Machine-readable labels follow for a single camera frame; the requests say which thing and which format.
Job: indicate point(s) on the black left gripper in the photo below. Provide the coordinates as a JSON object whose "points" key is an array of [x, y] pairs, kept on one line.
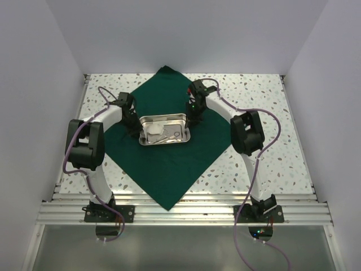
{"points": [[133, 131]]}

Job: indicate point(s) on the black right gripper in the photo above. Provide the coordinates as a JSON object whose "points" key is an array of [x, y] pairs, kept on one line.
{"points": [[192, 121]]}

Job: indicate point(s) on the steel instrument tray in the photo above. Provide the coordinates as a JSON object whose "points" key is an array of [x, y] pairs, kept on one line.
{"points": [[172, 123]]}

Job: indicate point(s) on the steel surgical scissors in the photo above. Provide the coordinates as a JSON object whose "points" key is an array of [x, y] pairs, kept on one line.
{"points": [[167, 138]]}

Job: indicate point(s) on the green surgical cloth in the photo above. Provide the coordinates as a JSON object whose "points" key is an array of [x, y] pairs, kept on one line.
{"points": [[166, 172]]}

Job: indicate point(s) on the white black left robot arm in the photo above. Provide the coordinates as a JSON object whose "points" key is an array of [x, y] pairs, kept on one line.
{"points": [[85, 147]]}

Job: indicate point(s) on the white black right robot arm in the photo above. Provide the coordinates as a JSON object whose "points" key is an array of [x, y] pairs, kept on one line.
{"points": [[247, 138]]}

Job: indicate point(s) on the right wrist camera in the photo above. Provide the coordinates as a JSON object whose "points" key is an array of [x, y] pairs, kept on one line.
{"points": [[197, 87]]}

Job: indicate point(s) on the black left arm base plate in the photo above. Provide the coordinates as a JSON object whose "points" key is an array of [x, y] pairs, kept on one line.
{"points": [[103, 215]]}

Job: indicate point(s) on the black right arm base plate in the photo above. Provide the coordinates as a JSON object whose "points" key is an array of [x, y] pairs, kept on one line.
{"points": [[249, 216]]}

